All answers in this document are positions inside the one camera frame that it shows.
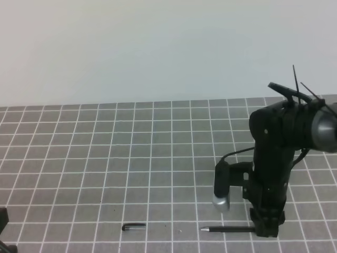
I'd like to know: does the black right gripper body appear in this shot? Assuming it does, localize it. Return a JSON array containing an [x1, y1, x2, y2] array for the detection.
[[231, 102, 296, 211]]

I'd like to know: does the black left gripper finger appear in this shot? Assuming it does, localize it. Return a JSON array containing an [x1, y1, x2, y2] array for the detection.
[[0, 241, 17, 253], [0, 207, 9, 232]]

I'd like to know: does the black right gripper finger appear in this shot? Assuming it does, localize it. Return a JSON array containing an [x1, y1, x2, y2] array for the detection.
[[250, 207, 285, 237]]

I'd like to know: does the black pen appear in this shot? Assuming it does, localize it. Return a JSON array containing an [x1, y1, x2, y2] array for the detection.
[[200, 226, 255, 233]]

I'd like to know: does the black pen cap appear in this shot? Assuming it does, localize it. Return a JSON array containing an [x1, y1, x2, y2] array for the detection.
[[122, 222, 146, 231]]

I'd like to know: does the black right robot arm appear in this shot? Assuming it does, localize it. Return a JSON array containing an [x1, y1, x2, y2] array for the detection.
[[228, 100, 336, 238]]

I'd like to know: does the grey grid tablecloth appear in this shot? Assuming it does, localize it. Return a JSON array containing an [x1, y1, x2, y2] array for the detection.
[[1, 97, 336, 252]]

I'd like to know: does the black camera cable right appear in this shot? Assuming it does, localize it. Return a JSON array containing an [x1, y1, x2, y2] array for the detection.
[[220, 147, 255, 164]]

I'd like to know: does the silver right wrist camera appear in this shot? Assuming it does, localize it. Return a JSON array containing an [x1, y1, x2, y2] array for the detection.
[[212, 160, 230, 213]]

